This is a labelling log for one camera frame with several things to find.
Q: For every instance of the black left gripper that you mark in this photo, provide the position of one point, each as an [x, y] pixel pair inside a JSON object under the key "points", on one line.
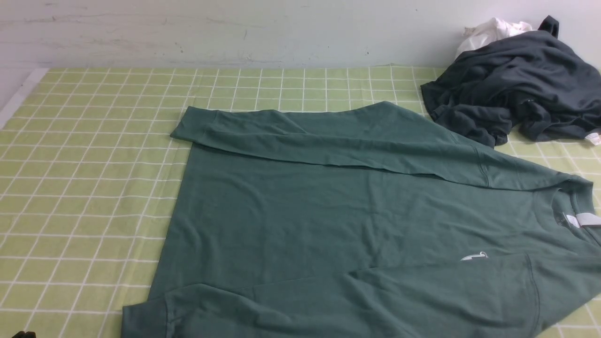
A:
{"points": [[24, 334]]}

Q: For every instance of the white crumpled cloth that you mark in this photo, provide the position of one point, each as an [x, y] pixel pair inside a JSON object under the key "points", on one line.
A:
{"points": [[493, 30]]}

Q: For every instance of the dark grey crumpled garment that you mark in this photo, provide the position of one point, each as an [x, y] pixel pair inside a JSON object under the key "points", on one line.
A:
{"points": [[532, 80]]}

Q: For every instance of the green long-sleeved shirt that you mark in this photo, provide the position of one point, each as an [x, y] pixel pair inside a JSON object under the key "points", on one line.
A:
{"points": [[370, 223]]}

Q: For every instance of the green checkered tablecloth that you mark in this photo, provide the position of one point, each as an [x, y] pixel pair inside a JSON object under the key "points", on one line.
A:
{"points": [[89, 175]]}

